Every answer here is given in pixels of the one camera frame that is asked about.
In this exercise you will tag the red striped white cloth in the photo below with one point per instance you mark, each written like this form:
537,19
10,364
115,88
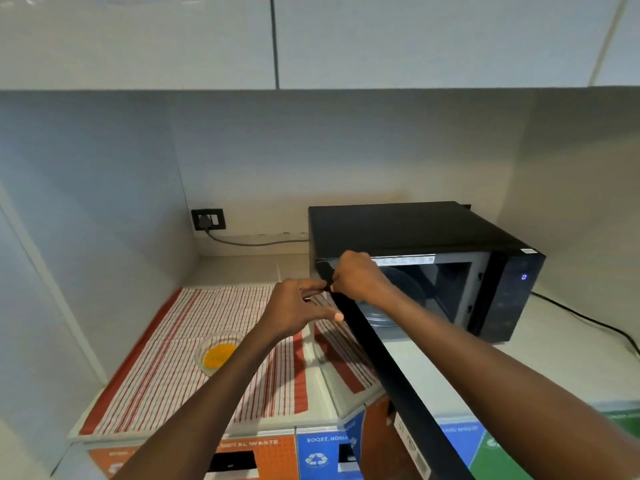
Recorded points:
170,354

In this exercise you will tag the black microwave oven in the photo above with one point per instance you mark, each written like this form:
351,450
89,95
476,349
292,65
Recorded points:
410,227

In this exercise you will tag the person's right forearm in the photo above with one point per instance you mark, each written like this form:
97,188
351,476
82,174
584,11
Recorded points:
500,394

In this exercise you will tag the orange waste bin label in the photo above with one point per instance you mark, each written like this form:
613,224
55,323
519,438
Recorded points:
270,454

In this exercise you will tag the person's left hand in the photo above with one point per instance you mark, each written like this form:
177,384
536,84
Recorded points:
285,307

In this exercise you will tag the black wall socket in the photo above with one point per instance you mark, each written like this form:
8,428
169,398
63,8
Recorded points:
208,219

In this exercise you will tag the glass microwave turntable plate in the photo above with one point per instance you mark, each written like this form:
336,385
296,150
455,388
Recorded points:
412,297

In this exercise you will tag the person's right fingers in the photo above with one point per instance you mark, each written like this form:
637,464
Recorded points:
345,274

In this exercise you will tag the green waste bin label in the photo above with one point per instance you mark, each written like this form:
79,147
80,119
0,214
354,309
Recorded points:
500,457

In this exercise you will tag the person's left thumb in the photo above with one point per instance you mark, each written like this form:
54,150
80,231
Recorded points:
327,315

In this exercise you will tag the person's right hand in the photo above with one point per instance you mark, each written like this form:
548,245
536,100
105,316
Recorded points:
362,279

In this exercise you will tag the person's left forearm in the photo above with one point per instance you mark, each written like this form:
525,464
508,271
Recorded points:
200,419

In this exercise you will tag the blue recycling bin label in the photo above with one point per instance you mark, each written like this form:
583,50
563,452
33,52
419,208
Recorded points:
317,459

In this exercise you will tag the black glass microwave door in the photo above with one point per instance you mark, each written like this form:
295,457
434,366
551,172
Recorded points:
400,389

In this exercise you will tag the yellow beaten egg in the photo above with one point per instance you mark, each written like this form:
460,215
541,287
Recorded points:
220,353

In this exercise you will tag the white door sticker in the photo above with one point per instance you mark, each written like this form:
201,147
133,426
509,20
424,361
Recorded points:
412,449

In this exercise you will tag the small clear glass bowl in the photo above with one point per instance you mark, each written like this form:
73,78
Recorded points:
210,367

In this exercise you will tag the blue waste bin label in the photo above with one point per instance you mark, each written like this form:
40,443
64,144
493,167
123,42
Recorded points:
462,442

